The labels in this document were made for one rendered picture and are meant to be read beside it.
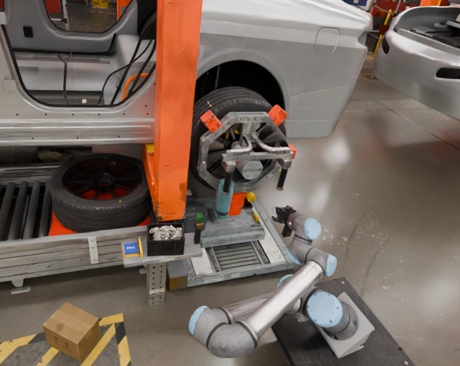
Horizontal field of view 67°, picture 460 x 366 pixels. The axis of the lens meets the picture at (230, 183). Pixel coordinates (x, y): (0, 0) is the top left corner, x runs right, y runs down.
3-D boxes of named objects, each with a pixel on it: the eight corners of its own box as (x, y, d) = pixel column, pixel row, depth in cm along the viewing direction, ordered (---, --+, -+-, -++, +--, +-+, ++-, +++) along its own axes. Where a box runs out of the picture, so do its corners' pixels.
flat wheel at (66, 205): (131, 171, 285) (131, 145, 271) (170, 218, 244) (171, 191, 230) (43, 190, 249) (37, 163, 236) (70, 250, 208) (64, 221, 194)
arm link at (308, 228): (303, 238, 160) (311, 218, 160) (288, 230, 171) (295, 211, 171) (318, 243, 164) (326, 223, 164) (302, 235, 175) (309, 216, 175)
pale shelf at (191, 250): (195, 236, 211) (195, 232, 210) (202, 256, 199) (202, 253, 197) (121, 245, 197) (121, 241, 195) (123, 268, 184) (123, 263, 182)
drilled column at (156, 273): (162, 290, 226) (164, 244, 202) (164, 303, 218) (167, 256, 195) (146, 293, 222) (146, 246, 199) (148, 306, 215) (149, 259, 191)
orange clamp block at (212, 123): (218, 119, 199) (209, 109, 194) (222, 125, 193) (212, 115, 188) (209, 127, 200) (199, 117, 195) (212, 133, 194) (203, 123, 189)
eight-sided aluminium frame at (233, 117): (270, 184, 241) (289, 110, 210) (274, 190, 236) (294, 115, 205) (194, 190, 222) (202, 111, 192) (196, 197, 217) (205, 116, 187)
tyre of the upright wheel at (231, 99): (276, 79, 224) (174, 92, 207) (292, 93, 206) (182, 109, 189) (269, 164, 264) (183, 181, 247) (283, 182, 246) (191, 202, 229)
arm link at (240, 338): (227, 359, 117) (339, 251, 153) (204, 338, 125) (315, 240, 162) (232, 380, 122) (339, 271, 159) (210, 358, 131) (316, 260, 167)
